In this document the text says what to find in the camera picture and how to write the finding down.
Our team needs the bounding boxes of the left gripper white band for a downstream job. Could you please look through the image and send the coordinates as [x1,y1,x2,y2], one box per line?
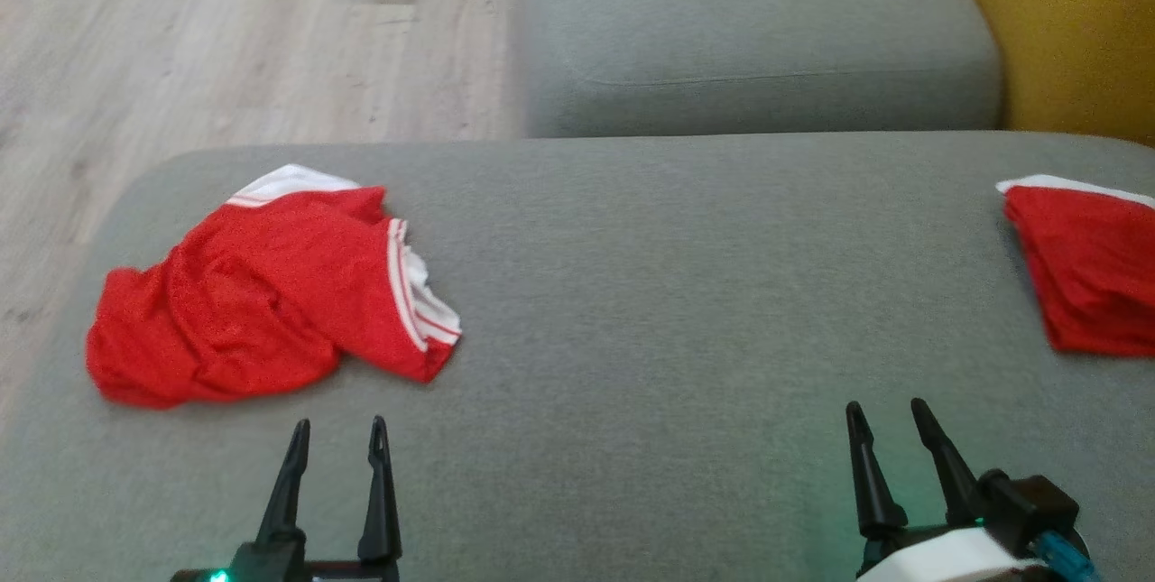
[227,414,403,582]

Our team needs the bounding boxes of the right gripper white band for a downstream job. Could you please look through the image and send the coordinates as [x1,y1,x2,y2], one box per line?
[845,397,1040,582]

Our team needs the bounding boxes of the red jersey with white trim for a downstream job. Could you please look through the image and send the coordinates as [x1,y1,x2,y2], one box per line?
[86,164,464,411]

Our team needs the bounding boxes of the red shorts with white stripe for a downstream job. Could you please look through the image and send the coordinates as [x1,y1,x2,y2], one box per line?
[995,174,1155,358]

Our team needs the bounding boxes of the large grey sofa seat cushion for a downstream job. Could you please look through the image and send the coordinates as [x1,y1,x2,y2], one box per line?
[0,131,1155,582]

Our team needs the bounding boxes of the small grey sofa section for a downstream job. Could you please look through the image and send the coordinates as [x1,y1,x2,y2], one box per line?
[514,0,1005,140]

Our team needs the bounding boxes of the right blue-plug camera cable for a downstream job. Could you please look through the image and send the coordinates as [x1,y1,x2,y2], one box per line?
[1033,531,1104,582]

